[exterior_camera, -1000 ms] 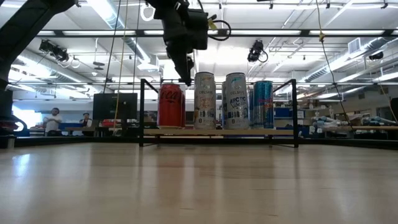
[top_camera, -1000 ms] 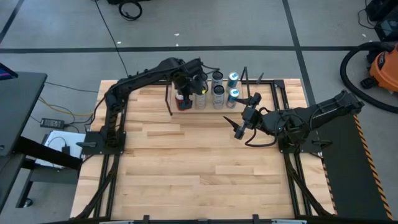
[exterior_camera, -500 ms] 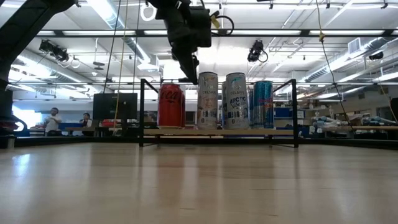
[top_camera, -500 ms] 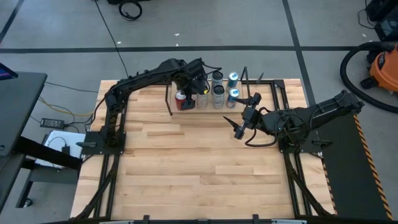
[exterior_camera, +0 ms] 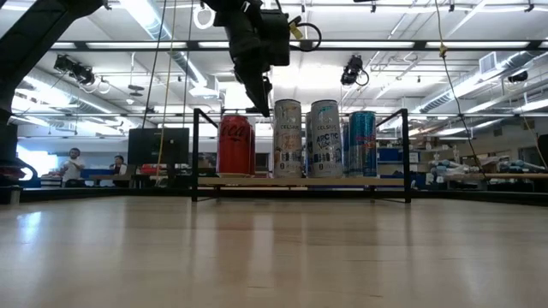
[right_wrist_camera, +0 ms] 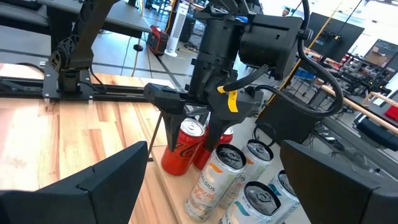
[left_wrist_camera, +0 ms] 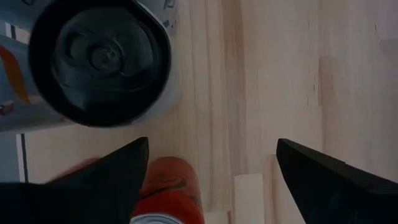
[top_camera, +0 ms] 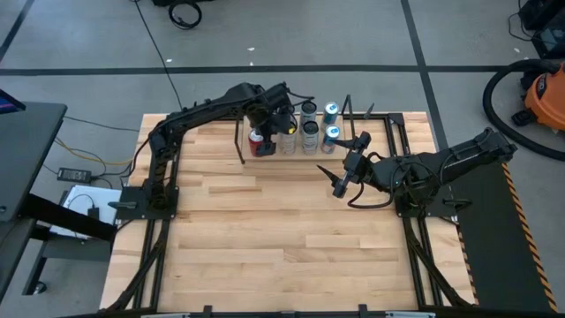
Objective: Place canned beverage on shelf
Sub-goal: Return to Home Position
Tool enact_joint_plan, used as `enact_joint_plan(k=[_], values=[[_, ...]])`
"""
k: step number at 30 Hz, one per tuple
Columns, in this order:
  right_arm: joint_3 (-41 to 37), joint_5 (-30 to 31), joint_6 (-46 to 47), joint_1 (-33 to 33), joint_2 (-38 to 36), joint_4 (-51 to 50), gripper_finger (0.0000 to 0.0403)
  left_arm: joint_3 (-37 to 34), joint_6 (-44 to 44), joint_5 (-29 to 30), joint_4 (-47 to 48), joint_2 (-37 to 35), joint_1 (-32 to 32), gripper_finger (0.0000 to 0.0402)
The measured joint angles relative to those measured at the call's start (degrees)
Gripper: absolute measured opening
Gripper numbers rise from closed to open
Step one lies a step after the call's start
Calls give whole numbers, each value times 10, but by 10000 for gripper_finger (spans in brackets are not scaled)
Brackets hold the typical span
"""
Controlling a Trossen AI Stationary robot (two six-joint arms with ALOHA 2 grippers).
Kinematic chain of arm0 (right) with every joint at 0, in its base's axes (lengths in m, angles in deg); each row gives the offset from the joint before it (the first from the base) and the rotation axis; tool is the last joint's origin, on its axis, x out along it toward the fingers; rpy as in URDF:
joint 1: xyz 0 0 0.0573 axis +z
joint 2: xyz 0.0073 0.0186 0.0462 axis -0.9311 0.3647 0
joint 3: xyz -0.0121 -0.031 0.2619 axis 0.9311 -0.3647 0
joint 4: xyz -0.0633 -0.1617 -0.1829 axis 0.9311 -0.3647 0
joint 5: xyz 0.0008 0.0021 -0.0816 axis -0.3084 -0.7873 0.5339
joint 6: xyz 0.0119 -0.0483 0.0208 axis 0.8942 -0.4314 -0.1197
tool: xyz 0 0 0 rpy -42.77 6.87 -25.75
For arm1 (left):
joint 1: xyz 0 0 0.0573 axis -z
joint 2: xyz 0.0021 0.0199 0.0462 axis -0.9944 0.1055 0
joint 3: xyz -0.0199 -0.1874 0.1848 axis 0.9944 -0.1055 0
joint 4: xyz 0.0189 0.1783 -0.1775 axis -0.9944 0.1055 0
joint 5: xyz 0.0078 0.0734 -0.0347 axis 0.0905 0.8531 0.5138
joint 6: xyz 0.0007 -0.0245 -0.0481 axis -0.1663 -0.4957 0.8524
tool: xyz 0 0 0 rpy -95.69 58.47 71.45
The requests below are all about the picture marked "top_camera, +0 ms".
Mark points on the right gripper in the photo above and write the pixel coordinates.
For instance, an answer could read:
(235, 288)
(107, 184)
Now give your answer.
(364, 170)

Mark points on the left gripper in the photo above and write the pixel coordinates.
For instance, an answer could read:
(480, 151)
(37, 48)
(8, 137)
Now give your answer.
(269, 117)

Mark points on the red Coca-Cola can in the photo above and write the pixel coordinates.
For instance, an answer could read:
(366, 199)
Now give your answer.
(255, 143)

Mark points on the blue Red Bull can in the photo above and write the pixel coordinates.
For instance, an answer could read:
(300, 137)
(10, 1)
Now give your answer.
(331, 108)
(330, 139)

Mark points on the Celsius Arctic Vibe can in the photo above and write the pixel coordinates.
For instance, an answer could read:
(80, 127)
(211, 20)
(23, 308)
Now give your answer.
(308, 108)
(310, 139)

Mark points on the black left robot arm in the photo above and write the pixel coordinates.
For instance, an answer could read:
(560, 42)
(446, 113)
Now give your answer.
(207, 108)

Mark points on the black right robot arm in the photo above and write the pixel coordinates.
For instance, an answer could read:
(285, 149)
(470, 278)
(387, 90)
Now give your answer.
(463, 159)

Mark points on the orange shop vacuum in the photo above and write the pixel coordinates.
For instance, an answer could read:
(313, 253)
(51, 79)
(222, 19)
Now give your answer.
(487, 103)
(547, 99)

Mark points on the black hazard-striped floor mat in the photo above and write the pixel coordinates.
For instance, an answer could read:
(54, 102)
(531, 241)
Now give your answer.
(485, 229)

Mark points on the small black charger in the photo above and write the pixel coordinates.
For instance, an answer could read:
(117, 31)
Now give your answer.
(93, 213)

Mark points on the black power adapter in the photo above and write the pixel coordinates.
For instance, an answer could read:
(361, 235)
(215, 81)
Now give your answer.
(74, 174)

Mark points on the black equipment case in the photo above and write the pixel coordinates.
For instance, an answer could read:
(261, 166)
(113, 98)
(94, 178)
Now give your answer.
(547, 40)

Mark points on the black desk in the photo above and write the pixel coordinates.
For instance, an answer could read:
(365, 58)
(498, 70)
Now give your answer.
(26, 146)

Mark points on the tablet screen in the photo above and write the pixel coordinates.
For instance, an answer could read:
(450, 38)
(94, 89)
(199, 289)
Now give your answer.
(6, 103)

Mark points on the black-frame wooden shelf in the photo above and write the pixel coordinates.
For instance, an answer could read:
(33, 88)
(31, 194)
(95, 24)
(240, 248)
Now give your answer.
(309, 157)

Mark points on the black table frame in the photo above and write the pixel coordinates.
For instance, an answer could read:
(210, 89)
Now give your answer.
(265, 314)

